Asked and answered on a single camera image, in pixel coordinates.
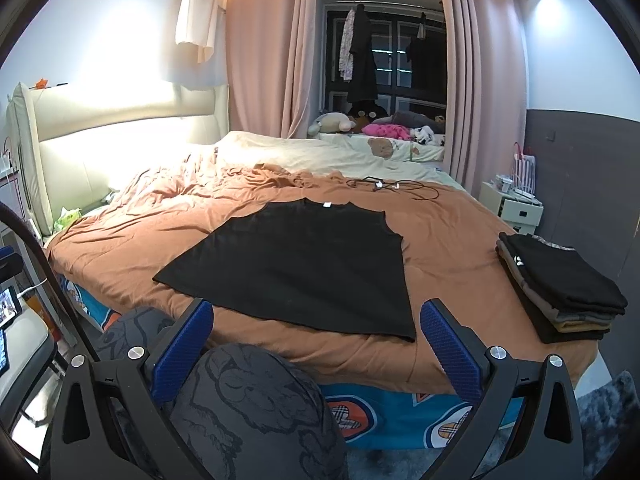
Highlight black and white plush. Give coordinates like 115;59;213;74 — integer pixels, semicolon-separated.
409;126;434;145

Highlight black sleeveless shirt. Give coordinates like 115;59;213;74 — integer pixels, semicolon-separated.
154;198;416;342

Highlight right pink curtain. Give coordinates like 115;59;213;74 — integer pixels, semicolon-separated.
442;0;527;196

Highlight blue patterned bed sheet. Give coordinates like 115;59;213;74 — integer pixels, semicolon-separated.
60;274;516;452

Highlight stack of folded clothes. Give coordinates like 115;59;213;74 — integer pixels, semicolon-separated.
496;232;628;344

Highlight cream hanging garment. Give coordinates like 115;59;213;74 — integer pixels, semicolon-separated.
175;0;218;63

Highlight pink white striped bag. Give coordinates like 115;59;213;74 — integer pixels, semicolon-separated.
512;142;536;195

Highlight brown bed blanket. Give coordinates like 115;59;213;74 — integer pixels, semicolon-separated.
47;167;597;394

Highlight left pink curtain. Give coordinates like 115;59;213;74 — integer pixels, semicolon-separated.
226;0;317;139

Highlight black cables on bed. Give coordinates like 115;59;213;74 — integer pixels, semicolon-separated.
345;175;442;201

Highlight green tissue pack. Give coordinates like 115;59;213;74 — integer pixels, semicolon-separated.
53;207;82;233

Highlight cream padded headboard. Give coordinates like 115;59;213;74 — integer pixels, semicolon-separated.
4;81;230;236

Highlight bear print pillow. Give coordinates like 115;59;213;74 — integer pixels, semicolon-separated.
317;133;445;162

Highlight dark hanging clothes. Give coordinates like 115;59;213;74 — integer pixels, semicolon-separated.
338;3;378;103

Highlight person's grey patterned legs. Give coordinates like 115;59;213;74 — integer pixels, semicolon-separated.
96;307;349;479

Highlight pink cloth on bed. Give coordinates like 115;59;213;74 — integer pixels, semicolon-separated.
361;124;411;141

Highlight white bedside nightstand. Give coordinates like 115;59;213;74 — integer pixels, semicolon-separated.
478;182;544;234

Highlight white plush toy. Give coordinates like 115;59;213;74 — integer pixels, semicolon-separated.
307;112;355;136

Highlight pink curtain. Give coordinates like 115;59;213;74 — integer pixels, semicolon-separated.
442;0;527;196
226;0;317;139

